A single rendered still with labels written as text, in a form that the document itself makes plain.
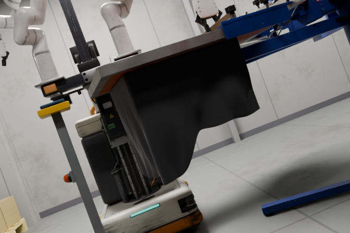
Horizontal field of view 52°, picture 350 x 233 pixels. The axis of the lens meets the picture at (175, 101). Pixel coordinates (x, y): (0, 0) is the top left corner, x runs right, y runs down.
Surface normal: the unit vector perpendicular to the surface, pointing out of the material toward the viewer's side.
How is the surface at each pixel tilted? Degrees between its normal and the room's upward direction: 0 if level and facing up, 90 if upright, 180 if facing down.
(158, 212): 90
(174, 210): 90
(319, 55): 90
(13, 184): 90
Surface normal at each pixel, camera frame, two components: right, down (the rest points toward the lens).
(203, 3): 0.24, -0.08
